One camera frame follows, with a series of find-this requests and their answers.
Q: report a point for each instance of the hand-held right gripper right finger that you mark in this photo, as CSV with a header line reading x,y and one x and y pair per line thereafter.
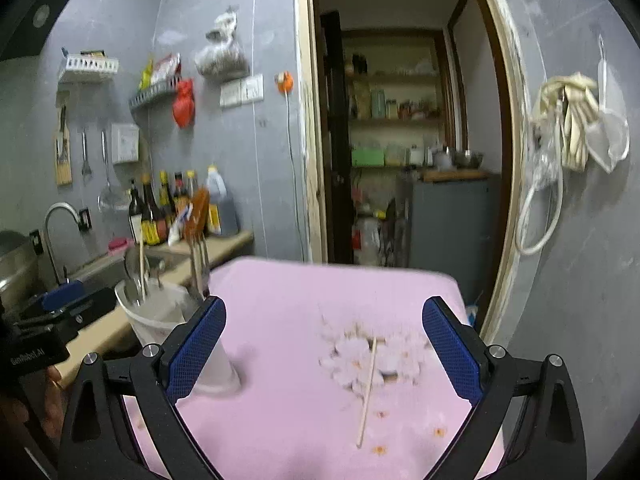
x,y
452,352

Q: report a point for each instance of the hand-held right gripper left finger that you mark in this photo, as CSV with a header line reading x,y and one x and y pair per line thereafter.
x,y
195,352

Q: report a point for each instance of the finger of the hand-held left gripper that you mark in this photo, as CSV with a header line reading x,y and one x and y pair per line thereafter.
x,y
62,294
95,305

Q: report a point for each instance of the large metal spoon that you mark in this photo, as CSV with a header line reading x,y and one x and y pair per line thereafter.
x,y
131,267

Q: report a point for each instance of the white plastic cup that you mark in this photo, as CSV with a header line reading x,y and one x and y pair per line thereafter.
x,y
150,312

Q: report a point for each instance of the wooden chopstick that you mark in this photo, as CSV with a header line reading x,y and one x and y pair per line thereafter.
x,y
142,265
367,390

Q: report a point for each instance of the metal fork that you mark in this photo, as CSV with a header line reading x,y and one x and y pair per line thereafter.
x,y
197,270

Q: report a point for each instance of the person's left hand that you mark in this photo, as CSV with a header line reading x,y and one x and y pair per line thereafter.
x,y
52,400

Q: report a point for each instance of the steel sink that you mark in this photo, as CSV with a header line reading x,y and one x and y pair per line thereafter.
x,y
100,272

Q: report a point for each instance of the steel pot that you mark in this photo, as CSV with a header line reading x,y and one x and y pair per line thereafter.
x,y
15,265

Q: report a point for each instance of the pink sponge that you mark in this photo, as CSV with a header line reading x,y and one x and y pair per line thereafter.
x,y
120,244

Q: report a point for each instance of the steel faucet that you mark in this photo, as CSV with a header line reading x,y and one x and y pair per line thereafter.
x,y
50,220

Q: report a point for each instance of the dark bottle with black cap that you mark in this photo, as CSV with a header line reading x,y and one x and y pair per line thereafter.
x,y
135,215

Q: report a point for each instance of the soy sauce bottle yellow label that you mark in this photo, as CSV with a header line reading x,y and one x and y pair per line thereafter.
x,y
152,225

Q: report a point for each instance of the pink flower-print tablecloth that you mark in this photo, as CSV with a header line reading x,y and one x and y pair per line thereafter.
x,y
290,320

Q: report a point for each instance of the hanging metal strainer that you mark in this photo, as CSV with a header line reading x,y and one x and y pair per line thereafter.
x,y
112,200

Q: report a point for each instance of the white squeeze tube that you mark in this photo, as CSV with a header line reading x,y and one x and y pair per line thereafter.
x,y
176,230

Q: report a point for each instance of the grey cabinet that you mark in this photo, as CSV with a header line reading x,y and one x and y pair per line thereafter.
x,y
450,225

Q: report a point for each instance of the dark bottle with yellow cap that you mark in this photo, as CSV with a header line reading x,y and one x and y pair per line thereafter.
x,y
166,195

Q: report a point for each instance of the wooden knife holder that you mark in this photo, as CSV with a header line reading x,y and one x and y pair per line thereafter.
x,y
63,160

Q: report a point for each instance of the hanging metal peeler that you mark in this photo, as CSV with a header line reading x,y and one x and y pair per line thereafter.
x,y
86,160

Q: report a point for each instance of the orange seasoning packet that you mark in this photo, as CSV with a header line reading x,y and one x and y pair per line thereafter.
x,y
197,215

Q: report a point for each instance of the plastic jug with red label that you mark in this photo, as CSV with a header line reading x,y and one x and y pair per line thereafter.
x,y
369,240

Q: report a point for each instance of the dark bottle with red cap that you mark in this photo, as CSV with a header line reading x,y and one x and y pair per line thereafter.
x,y
180,190

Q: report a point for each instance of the clear oil jug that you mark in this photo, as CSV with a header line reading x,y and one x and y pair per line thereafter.
x,y
222,205

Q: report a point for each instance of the small bottle with yellow cap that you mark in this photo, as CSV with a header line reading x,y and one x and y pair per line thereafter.
x,y
191,182

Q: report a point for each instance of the metal bowl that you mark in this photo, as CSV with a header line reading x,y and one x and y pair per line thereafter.
x,y
469,160

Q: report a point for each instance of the clear plastic bag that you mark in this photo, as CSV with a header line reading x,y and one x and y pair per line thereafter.
x,y
545,165

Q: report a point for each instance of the green box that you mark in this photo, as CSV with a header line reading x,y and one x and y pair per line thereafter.
x,y
368,157

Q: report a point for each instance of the red plastic bag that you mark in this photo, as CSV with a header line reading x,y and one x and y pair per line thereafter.
x,y
183,105

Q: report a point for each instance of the yellow snack packet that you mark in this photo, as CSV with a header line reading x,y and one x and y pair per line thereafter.
x,y
146,74

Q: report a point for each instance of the wooden pantry shelf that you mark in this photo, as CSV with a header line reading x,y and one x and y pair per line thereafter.
x,y
395,120

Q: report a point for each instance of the white and red packet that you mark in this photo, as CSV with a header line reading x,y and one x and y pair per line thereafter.
x,y
166,67

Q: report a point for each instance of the black range hood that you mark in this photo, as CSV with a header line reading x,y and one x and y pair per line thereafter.
x,y
30,25

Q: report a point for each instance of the hanging bag of garlic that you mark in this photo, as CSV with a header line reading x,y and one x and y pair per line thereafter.
x,y
220,55

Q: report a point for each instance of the black wall socket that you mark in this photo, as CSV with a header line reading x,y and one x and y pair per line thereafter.
x,y
86,219

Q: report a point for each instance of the white wall box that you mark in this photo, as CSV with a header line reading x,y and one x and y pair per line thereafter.
x,y
125,142

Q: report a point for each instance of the grey wall rack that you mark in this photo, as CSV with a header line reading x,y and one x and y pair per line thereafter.
x,y
150,96

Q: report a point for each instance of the white wall rack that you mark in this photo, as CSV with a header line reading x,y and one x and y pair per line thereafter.
x,y
90,64

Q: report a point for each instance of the wooden door frame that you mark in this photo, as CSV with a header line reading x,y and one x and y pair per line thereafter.
x,y
510,110

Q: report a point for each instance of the white switch panel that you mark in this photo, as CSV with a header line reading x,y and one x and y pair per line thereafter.
x,y
242,91

